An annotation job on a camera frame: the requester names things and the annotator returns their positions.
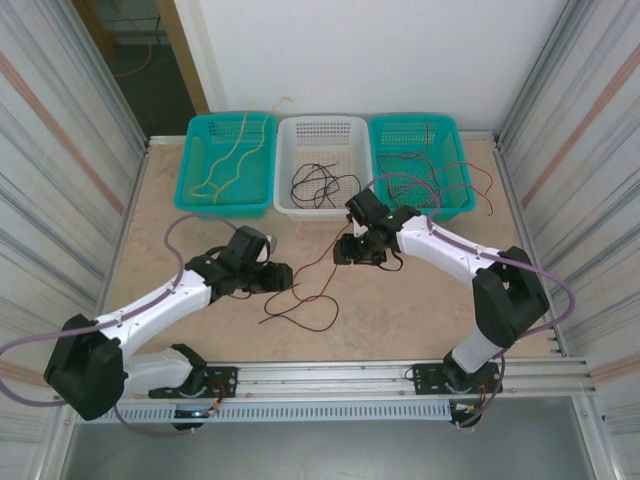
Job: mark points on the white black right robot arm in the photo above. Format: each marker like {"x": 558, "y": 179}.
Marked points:
{"x": 440, "y": 252}

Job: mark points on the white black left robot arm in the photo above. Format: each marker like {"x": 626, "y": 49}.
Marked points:
{"x": 150, "y": 310}

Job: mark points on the teal plastic basket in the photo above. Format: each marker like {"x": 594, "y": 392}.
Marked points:
{"x": 400, "y": 135}
{"x": 200, "y": 150}

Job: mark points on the white plastic basket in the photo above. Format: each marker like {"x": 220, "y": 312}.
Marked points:
{"x": 325, "y": 135}

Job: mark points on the brown wooden board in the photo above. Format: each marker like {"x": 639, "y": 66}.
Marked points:
{"x": 92, "y": 20}

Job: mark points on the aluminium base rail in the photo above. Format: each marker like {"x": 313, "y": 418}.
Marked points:
{"x": 325, "y": 372}

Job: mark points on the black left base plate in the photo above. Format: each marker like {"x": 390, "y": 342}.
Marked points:
{"x": 225, "y": 375}

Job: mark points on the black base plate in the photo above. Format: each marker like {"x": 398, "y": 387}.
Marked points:
{"x": 225, "y": 375}
{"x": 425, "y": 377}

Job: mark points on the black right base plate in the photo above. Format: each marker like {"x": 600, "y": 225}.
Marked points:
{"x": 425, "y": 377}

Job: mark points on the wooden door frame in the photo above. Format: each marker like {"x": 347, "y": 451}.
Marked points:
{"x": 182, "y": 50}

